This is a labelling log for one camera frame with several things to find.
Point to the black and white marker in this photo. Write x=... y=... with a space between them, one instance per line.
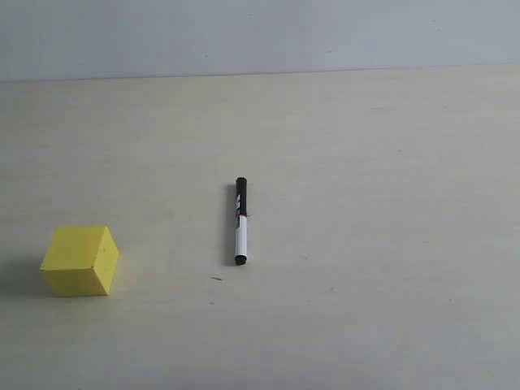
x=241 y=243

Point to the yellow cube block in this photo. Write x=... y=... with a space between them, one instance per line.
x=80 y=261

